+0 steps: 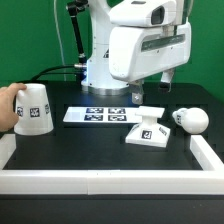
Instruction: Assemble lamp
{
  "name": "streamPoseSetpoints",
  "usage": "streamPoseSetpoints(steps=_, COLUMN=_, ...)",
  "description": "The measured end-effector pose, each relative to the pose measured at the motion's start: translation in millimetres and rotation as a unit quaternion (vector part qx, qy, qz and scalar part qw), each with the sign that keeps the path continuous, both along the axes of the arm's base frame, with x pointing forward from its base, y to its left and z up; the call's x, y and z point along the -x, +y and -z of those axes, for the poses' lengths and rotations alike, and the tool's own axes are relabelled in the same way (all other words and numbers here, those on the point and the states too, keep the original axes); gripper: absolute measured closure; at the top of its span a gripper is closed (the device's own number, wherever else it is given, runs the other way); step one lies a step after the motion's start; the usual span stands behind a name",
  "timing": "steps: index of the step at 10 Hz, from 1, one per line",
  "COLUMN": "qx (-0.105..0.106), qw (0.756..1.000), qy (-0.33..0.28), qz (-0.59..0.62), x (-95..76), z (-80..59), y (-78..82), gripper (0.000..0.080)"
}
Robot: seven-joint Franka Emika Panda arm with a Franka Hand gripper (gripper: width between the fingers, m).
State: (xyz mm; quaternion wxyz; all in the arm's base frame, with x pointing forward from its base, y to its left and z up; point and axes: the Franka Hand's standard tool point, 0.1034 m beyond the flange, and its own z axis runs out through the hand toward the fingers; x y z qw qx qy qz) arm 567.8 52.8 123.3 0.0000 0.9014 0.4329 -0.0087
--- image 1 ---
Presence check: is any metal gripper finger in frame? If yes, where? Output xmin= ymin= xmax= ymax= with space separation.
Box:
xmin=159 ymin=68 xmax=175 ymax=93
xmin=129 ymin=80 xmax=144 ymax=104

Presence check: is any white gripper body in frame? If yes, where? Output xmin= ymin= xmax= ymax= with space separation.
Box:
xmin=109 ymin=22 xmax=191 ymax=83

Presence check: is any white lamp base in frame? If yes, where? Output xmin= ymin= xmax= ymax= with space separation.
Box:
xmin=125 ymin=106 xmax=170 ymax=148

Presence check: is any white lamp bulb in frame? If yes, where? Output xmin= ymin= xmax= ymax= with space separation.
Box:
xmin=172 ymin=108 xmax=209 ymax=134

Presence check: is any white lamp shade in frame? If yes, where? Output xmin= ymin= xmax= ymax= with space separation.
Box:
xmin=14 ymin=83 xmax=53 ymax=136

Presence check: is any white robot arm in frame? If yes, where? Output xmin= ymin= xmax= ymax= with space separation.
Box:
xmin=82 ymin=0 xmax=194 ymax=104

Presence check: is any bare human hand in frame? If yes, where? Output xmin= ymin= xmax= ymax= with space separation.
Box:
xmin=0 ymin=83 xmax=26 ymax=132

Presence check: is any white marker tag plate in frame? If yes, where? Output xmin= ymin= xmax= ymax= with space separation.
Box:
xmin=63 ymin=107 xmax=142 ymax=124

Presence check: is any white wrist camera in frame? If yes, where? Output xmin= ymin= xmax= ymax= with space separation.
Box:
xmin=109 ymin=0 xmax=177 ymax=27

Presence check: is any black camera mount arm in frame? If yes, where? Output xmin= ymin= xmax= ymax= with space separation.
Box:
xmin=66 ymin=0 xmax=88 ymax=64

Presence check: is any white hanging cable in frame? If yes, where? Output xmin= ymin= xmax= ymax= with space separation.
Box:
xmin=53 ymin=0 xmax=68 ymax=83

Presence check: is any black cable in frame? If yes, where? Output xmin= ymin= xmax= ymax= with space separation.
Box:
xmin=29 ymin=63 xmax=88 ymax=84

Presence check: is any white U-shaped frame wall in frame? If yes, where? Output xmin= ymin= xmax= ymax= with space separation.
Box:
xmin=0 ymin=134 xmax=224 ymax=195

